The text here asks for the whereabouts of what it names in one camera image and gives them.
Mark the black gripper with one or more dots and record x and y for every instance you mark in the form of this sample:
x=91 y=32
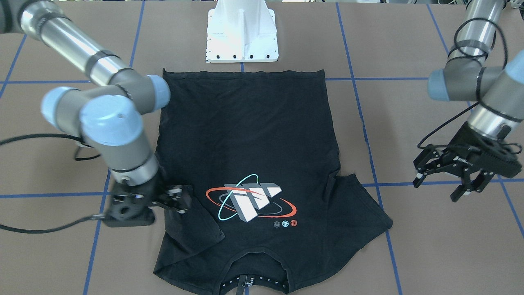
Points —
x=457 y=157
x=152 y=192

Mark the black printed t-shirt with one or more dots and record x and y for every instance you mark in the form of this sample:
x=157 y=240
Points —
x=283 y=254

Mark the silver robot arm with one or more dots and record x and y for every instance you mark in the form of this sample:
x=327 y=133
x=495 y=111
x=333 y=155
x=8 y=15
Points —
x=479 y=69
x=108 y=118

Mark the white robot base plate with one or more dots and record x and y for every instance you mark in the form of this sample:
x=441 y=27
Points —
x=241 y=31

